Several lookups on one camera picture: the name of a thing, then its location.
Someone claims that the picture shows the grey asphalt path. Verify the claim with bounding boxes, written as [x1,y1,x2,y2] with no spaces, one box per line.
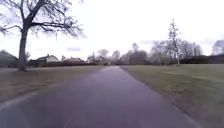
[0,65,205,128]

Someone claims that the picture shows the row of bare trees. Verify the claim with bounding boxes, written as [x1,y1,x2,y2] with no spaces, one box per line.
[87,39,224,66]

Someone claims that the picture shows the large bare tree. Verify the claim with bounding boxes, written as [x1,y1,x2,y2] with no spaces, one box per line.
[0,0,86,72]

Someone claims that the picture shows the low dark hedge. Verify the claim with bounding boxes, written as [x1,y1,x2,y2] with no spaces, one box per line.
[27,59,101,68]

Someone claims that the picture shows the grass field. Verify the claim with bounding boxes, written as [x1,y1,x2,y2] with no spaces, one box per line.
[0,65,107,104]
[119,63,224,128]

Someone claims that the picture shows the white house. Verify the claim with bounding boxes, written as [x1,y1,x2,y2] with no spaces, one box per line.
[35,54,60,64]

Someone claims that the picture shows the slim pale bare tree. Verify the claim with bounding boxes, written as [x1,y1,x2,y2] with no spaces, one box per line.
[166,18,183,66]

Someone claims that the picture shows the dark building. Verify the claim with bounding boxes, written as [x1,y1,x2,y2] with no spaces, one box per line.
[0,49,20,69]

